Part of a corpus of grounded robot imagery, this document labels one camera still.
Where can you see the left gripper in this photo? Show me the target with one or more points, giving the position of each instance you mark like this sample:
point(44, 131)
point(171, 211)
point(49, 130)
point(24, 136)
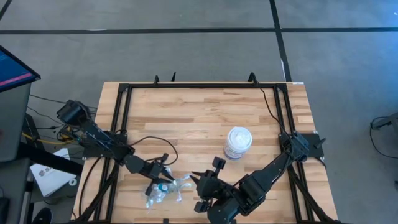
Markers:
point(154, 171)

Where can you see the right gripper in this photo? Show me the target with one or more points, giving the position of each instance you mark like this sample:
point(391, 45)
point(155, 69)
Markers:
point(211, 186)

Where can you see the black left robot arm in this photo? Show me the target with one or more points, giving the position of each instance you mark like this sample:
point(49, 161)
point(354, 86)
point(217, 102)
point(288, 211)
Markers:
point(93, 132)

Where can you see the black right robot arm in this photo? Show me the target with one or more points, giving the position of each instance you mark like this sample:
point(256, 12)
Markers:
point(267, 174)

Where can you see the clear plastic bag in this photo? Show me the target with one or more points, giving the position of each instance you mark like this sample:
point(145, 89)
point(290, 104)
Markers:
point(164, 196)

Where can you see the white blue wipes canister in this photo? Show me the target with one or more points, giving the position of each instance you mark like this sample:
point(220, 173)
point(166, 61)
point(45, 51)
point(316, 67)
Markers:
point(238, 143)

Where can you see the white tape roll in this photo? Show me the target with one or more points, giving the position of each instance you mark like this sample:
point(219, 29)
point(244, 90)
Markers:
point(73, 181)

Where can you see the black desk leg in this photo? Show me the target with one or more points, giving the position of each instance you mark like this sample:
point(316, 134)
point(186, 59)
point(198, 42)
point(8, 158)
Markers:
point(49, 159)

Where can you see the white printed paper sheet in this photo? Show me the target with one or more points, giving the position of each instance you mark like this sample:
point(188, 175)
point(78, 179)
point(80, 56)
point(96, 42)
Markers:
point(46, 180)

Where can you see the black round floor object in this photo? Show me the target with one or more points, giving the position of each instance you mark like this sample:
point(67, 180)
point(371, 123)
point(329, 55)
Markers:
point(43, 216)

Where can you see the white table sticker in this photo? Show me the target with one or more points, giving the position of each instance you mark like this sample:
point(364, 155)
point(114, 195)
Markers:
point(298, 83)

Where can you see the blue screen monitor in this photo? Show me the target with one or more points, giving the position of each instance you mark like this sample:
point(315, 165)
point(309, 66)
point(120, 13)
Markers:
point(12, 68)

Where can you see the black frame clamp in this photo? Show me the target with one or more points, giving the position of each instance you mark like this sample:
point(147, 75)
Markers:
point(165, 221)

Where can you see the black aluminium table frame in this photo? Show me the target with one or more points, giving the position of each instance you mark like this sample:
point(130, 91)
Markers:
point(171, 85)

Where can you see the black frame bracket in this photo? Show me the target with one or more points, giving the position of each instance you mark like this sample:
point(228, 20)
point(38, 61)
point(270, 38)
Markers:
point(252, 77)
point(156, 79)
point(173, 76)

